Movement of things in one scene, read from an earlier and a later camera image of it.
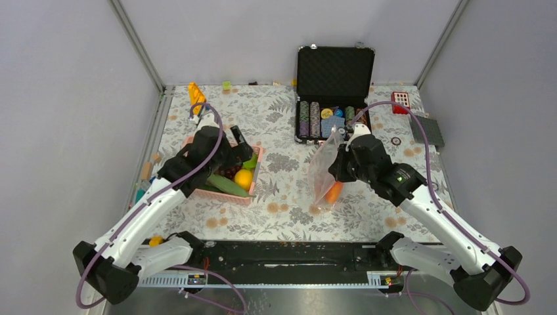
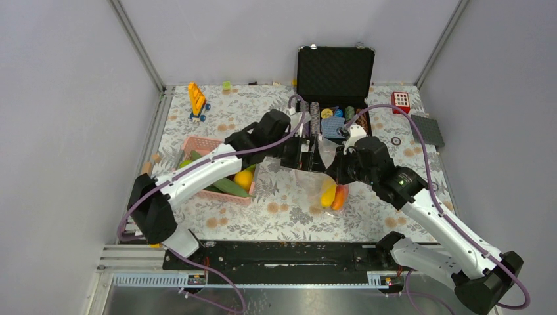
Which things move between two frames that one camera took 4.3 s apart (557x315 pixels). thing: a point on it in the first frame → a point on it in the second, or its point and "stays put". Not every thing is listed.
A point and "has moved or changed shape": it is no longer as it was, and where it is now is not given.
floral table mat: x=280 y=209 stays put
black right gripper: x=337 y=168 stays put
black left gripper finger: x=244 y=151 → x=315 y=162
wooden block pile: x=146 y=176 stays put
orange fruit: x=244 y=178 stays put
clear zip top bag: x=320 y=182 has moved or changed shape
